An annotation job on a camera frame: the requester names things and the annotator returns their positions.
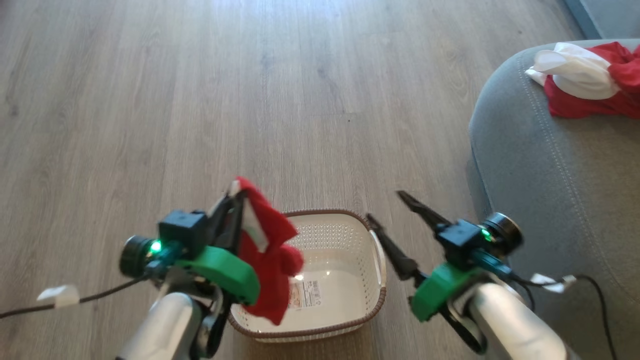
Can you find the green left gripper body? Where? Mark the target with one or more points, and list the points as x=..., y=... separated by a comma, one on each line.
x=225, y=272

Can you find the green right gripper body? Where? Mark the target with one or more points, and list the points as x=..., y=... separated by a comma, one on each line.
x=440, y=290

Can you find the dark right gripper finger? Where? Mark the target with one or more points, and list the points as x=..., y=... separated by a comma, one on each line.
x=397, y=250
x=425, y=210

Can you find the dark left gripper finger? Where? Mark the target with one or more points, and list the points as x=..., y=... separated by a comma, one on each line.
x=237, y=225
x=220, y=225

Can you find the red printed basketball jersey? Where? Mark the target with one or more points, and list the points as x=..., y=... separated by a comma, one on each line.
x=270, y=250

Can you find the red garment with white lining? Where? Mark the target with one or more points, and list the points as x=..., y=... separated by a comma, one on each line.
x=575, y=75

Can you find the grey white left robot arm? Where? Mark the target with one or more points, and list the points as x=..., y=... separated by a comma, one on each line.
x=165, y=325

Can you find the grey fabric sofa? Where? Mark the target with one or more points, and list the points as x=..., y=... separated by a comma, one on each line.
x=575, y=175

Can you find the white brown-rimmed laundry basket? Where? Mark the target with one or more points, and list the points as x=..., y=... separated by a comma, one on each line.
x=340, y=240

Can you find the paper label sticker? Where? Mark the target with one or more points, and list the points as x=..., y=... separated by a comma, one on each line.
x=306, y=294

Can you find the grey blue furniture panel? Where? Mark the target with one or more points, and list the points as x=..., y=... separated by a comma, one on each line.
x=610, y=17

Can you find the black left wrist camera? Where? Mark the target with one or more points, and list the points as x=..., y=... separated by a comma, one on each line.
x=182, y=232

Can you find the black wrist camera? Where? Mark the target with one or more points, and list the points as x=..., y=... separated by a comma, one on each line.
x=182, y=232
x=457, y=240

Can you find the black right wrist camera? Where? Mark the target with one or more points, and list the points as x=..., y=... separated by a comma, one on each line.
x=457, y=240

